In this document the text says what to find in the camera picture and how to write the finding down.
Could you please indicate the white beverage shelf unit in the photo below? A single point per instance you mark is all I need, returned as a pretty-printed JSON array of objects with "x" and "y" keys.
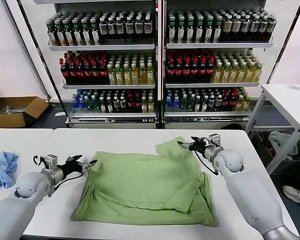
[
  {"x": 215, "y": 46},
  {"x": 102, "y": 47}
]

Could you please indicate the blue sports drink bottle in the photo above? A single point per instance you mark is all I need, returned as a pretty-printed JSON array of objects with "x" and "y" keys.
[
  {"x": 76, "y": 103},
  {"x": 168, "y": 103},
  {"x": 82, "y": 103},
  {"x": 176, "y": 103}
]

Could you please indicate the green cap dark tea bottle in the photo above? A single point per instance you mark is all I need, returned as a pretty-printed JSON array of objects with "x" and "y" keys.
[
  {"x": 67, "y": 36},
  {"x": 85, "y": 36},
  {"x": 190, "y": 34},
  {"x": 51, "y": 37},
  {"x": 208, "y": 34},
  {"x": 94, "y": 36},
  {"x": 199, "y": 34},
  {"x": 59, "y": 37},
  {"x": 76, "y": 36},
  {"x": 217, "y": 34},
  {"x": 181, "y": 34},
  {"x": 172, "y": 34}
]

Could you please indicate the yellow juice bottle white cap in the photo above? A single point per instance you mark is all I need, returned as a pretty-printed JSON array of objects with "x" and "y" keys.
[
  {"x": 226, "y": 75},
  {"x": 234, "y": 75},
  {"x": 150, "y": 76},
  {"x": 142, "y": 76},
  {"x": 134, "y": 76},
  {"x": 126, "y": 76},
  {"x": 119, "y": 76},
  {"x": 218, "y": 75},
  {"x": 258, "y": 75},
  {"x": 250, "y": 75},
  {"x": 242, "y": 75},
  {"x": 111, "y": 76}
]

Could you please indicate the beige label dark drink bottle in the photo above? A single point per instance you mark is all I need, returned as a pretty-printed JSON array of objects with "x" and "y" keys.
[
  {"x": 236, "y": 27},
  {"x": 226, "y": 27}
]

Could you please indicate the pale grey garment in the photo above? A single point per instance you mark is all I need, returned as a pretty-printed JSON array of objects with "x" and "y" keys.
[{"x": 280, "y": 139}]

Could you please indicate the white label dark drink bottle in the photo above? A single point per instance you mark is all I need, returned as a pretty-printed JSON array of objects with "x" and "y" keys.
[
  {"x": 147, "y": 28},
  {"x": 129, "y": 29},
  {"x": 271, "y": 26},
  {"x": 244, "y": 27},
  {"x": 111, "y": 29},
  {"x": 119, "y": 29},
  {"x": 262, "y": 26},
  {"x": 253, "y": 27},
  {"x": 104, "y": 30},
  {"x": 138, "y": 28}
]

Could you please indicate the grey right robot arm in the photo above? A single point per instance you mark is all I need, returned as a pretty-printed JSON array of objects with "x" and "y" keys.
[{"x": 245, "y": 190}]

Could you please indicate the white side table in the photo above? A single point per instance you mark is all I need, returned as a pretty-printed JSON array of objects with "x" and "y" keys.
[{"x": 282, "y": 104}]

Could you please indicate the grey metal parts bundle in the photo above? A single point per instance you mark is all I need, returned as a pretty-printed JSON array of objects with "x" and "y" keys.
[{"x": 10, "y": 109}]

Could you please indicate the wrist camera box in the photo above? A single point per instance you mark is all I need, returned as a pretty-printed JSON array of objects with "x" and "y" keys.
[
  {"x": 214, "y": 139},
  {"x": 51, "y": 161}
]

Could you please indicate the glass cabinet door black frame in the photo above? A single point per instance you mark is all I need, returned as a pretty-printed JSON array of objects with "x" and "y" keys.
[
  {"x": 290, "y": 50},
  {"x": 32, "y": 50}
]

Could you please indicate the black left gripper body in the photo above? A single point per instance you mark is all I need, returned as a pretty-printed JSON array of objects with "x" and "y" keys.
[{"x": 67, "y": 168}]

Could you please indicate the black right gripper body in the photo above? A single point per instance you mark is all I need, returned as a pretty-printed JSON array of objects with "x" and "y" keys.
[{"x": 202, "y": 147}]

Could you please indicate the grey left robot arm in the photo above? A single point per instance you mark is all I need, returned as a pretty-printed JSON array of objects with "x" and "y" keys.
[{"x": 27, "y": 187}]

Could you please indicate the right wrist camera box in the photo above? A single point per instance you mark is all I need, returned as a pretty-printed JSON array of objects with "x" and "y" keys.
[{"x": 214, "y": 139}]

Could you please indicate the red cap cola bottle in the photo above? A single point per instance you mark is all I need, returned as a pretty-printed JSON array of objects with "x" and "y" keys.
[
  {"x": 72, "y": 73},
  {"x": 103, "y": 73},
  {"x": 80, "y": 73},
  {"x": 64, "y": 73},
  {"x": 88, "y": 73},
  {"x": 179, "y": 71},
  {"x": 171, "y": 71},
  {"x": 202, "y": 71},
  {"x": 95, "y": 73},
  {"x": 210, "y": 71},
  {"x": 194, "y": 71},
  {"x": 186, "y": 71}
]

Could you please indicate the white sneaker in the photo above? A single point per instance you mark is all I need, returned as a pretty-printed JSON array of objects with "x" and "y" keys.
[{"x": 295, "y": 194}]

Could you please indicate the brown cardboard box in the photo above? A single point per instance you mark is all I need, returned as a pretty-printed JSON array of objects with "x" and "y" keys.
[{"x": 7, "y": 120}]

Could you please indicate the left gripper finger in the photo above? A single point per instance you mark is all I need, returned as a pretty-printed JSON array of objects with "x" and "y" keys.
[
  {"x": 73, "y": 160},
  {"x": 86, "y": 165}
]

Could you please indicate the dark grey storage bin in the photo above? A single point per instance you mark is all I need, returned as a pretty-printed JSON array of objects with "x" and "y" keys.
[{"x": 256, "y": 143}]

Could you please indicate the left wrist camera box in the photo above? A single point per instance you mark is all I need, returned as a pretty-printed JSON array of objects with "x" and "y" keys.
[{"x": 51, "y": 161}]

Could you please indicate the crumpled light blue garment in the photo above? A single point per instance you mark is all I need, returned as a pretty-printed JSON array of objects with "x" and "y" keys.
[{"x": 7, "y": 162}]

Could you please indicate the green polo shirt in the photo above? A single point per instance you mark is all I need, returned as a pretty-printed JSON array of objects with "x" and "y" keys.
[{"x": 140, "y": 180}]

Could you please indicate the red garment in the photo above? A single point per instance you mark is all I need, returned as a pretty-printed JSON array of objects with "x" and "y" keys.
[{"x": 267, "y": 145}]

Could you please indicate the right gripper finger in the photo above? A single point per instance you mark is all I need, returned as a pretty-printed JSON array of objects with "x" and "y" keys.
[
  {"x": 199, "y": 140},
  {"x": 188, "y": 146}
]

